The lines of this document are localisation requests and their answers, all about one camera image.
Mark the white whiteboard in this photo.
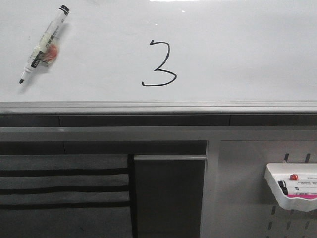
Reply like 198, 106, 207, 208
0, 0, 317, 114

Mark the pink whiteboard eraser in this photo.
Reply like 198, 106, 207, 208
286, 195, 317, 200

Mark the grey pegboard panel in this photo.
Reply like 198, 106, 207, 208
200, 141, 317, 238

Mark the grey striped cloth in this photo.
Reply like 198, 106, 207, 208
0, 154, 138, 238

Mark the white plastic marker tray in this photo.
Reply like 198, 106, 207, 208
264, 163, 317, 212

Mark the upper black capped marker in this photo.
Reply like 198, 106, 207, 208
278, 180, 317, 188

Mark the black capped marker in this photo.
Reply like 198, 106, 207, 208
278, 180, 317, 188
281, 187, 317, 196

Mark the lower black capped marker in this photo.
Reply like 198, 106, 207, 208
281, 187, 317, 196

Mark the red capped marker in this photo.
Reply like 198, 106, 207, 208
289, 174, 317, 181

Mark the grey metal bracket panel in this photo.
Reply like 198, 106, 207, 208
135, 155, 207, 238

